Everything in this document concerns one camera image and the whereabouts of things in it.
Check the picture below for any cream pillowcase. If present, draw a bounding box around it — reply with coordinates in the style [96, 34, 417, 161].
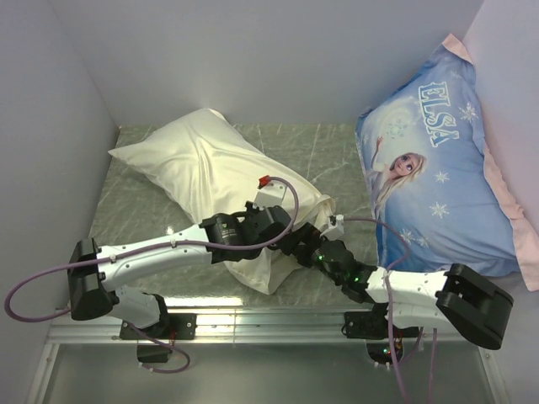
[107, 107, 338, 296]

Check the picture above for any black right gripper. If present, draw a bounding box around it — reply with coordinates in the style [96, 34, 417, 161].
[277, 222, 344, 286]

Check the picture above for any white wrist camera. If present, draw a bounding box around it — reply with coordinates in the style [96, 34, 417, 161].
[253, 175, 288, 209]
[321, 215, 344, 241]

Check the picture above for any blue Elsa pillow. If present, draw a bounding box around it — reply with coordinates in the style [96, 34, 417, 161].
[355, 35, 538, 291]

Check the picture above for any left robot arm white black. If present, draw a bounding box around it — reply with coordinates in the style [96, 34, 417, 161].
[67, 206, 293, 338]

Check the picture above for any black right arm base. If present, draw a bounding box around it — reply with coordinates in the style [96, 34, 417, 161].
[341, 303, 423, 368]

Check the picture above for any aluminium mounting rail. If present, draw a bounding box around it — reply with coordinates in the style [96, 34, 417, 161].
[29, 306, 489, 403]

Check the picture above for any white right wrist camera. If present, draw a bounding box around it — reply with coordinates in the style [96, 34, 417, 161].
[321, 215, 344, 241]

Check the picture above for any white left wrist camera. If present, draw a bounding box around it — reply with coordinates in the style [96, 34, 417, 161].
[253, 175, 288, 209]

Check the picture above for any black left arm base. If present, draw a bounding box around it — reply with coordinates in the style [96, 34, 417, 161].
[119, 312, 197, 368]

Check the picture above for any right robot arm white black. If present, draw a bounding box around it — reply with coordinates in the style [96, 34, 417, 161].
[275, 225, 514, 350]

